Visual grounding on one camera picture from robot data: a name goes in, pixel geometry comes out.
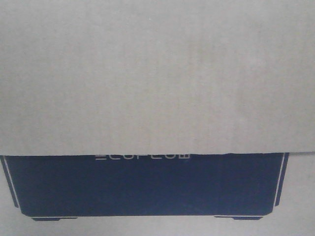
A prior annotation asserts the brown EcoFlow cardboard box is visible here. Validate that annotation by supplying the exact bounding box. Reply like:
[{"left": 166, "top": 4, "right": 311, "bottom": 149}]
[{"left": 0, "top": 0, "right": 315, "bottom": 236}]

